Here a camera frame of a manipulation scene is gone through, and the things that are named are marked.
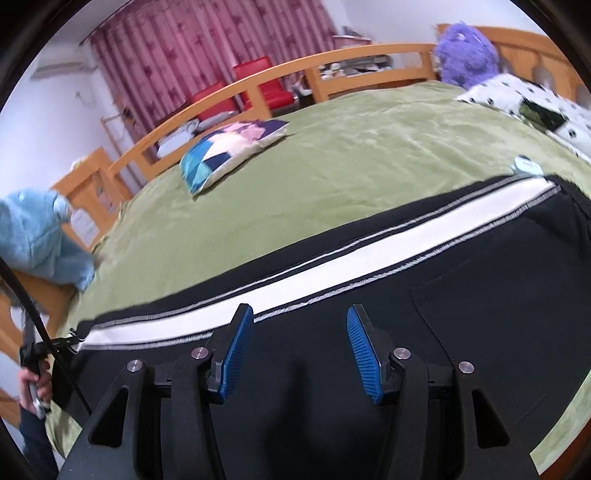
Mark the light blue fleece garment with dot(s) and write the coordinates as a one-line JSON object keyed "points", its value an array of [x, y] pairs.
{"points": [[33, 240]]}

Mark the person's left hand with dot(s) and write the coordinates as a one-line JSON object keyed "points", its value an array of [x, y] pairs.
{"points": [[43, 385]]}

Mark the wooden bed frame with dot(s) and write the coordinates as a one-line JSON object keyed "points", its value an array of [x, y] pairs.
{"points": [[254, 92]]}

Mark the black pants with white stripe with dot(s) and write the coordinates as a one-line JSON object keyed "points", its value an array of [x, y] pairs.
{"points": [[443, 339]]}

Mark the geometric patterned cushion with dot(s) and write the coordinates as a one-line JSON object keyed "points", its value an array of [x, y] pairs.
{"points": [[219, 153]]}

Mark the dark green item on pillow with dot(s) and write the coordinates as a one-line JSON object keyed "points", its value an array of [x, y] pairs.
{"points": [[540, 117]]}

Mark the small light blue case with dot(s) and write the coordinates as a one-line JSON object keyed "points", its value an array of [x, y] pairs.
{"points": [[523, 165]]}

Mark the green plush bed blanket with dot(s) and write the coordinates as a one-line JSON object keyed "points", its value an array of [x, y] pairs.
{"points": [[186, 249]]}

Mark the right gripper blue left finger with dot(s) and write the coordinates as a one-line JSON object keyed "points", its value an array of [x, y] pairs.
{"points": [[228, 347]]}

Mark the white air conditioner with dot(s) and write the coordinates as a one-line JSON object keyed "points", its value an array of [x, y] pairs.
{"points": [[47, 68]]}

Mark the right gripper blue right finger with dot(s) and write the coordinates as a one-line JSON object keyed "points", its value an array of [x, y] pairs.
{"points": [[371, 349]]}

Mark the white floral pillow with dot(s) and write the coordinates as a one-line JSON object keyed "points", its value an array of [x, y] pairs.
{"points": [[505, 92]]}

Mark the purple plush toy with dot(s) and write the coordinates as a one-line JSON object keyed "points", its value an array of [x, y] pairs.
{"points": [[466, 56]]}

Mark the dark red striped curtain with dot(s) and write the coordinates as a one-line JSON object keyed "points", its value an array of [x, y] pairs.
{"points": [[155, 55]]}

